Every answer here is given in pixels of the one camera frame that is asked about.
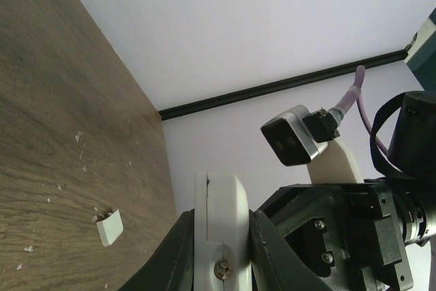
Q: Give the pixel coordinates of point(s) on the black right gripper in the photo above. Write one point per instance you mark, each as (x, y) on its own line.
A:
(349, 235)

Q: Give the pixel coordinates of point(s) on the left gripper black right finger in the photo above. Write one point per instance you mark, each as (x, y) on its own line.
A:
(275, 265)

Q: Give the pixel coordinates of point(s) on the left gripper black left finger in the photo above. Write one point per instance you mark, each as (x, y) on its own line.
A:
(171, 265)

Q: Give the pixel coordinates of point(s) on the white remote control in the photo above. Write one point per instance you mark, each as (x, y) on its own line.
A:
(221, 234)

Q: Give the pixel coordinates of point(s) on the white battery cover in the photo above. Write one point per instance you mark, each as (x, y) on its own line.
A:
(110, 228)

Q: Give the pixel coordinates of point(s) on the dark ceiling structure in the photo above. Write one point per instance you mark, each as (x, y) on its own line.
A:
(421, 54)

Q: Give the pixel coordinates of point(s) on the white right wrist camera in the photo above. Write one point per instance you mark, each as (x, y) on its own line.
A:
(327, 162)

